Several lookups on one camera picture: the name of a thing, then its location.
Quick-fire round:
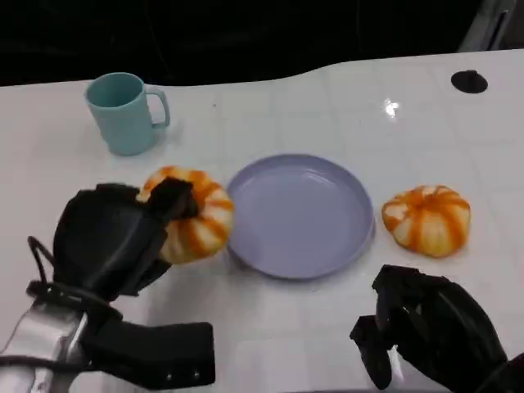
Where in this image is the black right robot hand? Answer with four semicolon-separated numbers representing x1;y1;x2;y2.
350;264;508;390

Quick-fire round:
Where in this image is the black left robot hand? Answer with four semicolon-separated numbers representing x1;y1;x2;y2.
52;178;201;302

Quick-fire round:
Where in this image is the orange and white bread roll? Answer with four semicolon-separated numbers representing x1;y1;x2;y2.
381;184;472;258
137;165;235;265

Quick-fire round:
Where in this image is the pale green mug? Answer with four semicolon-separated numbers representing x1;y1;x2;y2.
84;72;171;156

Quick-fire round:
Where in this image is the lilac plate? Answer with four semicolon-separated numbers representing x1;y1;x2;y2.
225;153;376;281

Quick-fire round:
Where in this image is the grey background furniture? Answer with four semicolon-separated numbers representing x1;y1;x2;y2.
458;0;524;52

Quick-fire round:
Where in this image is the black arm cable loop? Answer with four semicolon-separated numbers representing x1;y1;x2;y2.
26;235;57;287

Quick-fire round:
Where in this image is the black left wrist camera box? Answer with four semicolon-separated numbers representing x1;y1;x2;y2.
81;321;217;388

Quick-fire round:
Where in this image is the black table cable grommet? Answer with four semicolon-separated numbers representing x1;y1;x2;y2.
450;70;489;94

